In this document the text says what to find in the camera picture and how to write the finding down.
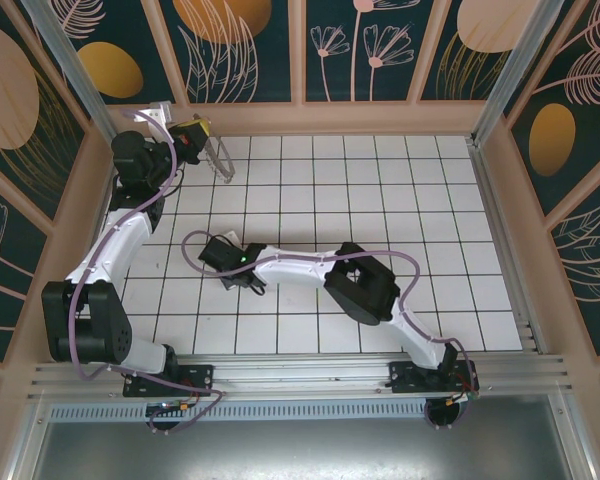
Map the metal strap with key rings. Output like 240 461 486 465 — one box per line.
202 135 236 186

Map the galvanised metal sheet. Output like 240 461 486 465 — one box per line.
27 418 576 480

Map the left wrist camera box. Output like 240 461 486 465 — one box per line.
146 101 175 144

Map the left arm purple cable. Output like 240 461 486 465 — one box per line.
69 109 225 434

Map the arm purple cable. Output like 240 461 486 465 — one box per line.
69 109 225 434
182 230 481 431

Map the aluminium corner post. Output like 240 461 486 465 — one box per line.
469 0 587 147
21 0 127 154

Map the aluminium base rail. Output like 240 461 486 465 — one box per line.
27 351 576 405

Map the slotted grey cable duct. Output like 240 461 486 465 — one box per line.
46 402 564 422

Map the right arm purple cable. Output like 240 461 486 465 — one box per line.
182 230 481 431

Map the aluminium side rail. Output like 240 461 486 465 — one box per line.
468 142 551 357

